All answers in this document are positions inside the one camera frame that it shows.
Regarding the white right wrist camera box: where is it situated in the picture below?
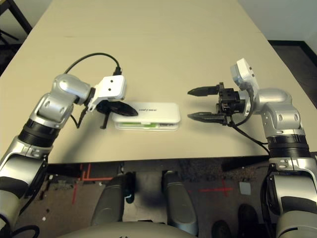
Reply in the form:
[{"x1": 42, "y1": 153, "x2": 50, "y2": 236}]
[{"x1": 230, "y1": 58, "x2": 261, "y2": 117}]

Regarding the green highlighter pen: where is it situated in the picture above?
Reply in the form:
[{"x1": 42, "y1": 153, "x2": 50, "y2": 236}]
[{"x1": 118, "y1": 122, "x2": 159, "y2": 129}]

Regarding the grey square floor patch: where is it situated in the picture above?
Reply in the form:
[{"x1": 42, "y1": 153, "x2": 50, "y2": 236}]
[{"x1": 239, "y1": 182, "x2": 251, "y2": 195}]

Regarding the grey robot leg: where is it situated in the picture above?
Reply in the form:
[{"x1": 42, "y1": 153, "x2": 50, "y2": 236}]
[
  {"x1": 162, "y1": 171, "x2": 199, "y2": 236},
  {"x1": 91, "y1": 173, "x2": 136, "y2": 226}
]

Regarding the black tripod stand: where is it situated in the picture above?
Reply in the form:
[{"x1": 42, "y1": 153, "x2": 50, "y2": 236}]
[{"x1": 0, "y1": 29, "x2": 19, "y2": 43}]

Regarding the black shoe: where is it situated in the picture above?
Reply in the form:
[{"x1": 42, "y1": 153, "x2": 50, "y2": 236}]
[
  {"x1": 212, "y1": 220, "x2": 232, "y2": 238},
  {"x1": 237, "y1": 204, "x2": 258, "y2": 229}
]

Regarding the white plastic pencil case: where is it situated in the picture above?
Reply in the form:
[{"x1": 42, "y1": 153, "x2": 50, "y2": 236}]
[{"x1": 111, "y1": 101, "x2": 179, "y2": 131}]

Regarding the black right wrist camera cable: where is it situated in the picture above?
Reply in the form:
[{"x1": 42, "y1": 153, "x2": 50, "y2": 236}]
[{"x1": 227, "y1": 91, "x2": 270, "y2": 153}]

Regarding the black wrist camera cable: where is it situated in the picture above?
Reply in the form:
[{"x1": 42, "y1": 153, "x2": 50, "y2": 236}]
[
  {"x1": 227, "y1": 91, "x2": 270, "y2": 153},
  {"x1": 63, "y1": 52, "x2": 123, "y2": 129}
]

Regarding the beige side table black frame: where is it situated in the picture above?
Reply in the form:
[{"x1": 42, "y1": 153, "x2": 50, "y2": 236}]
[{"x1": 0, "y1": 0, "x2": 33, "y2": 38}]

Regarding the black left wrist camera cable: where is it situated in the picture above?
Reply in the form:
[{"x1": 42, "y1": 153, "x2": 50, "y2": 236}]
[{"x1": 63, "y1": 52, "x2": 123, "y2": 129}]

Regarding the grey robot torso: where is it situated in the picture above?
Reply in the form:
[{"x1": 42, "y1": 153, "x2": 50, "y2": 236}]
[{"x1": 56, "y1": 220, "x2": 194, "y2": 238}]

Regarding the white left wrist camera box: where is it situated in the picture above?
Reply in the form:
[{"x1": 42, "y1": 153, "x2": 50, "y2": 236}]
[{"x1": 87, "y1": 75, "x2": 127, "y2": 114}]

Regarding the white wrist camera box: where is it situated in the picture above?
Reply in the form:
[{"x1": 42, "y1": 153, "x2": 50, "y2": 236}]
[
  {"x1": 87, "y1": 75, "x2": 127, "y2": 114},
  {"x1": 230, "y1": 58, "x2": 261, "y2": 117}
]

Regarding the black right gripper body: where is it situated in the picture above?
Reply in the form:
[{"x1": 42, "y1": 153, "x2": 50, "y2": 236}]
[{"x1": 215, "y1": 81, "x2": 246, "y2": 124}]

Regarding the grey robot right leg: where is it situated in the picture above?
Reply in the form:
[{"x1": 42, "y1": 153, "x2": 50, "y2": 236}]
[{"x1": 162, "y1": 171, "x2": 199, "y2": 236}]

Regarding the grey robot left leg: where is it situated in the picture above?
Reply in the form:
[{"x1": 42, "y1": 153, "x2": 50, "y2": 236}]
[{"x1": 91, "y1": 173, "x2": 136, "y2": 226}]

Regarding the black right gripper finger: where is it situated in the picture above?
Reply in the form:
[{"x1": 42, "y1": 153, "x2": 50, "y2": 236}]
[
  {"x1": 187, "y1": 85, "x2": 220, "y2": 97},
  {"x1": 187, "y1": 112, "x2": 225, "y2": 124}
]

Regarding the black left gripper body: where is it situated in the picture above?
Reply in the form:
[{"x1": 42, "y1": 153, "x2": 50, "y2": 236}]
[{"x1": 96, "y1": 99, "x2": 112, "y2": 115}]

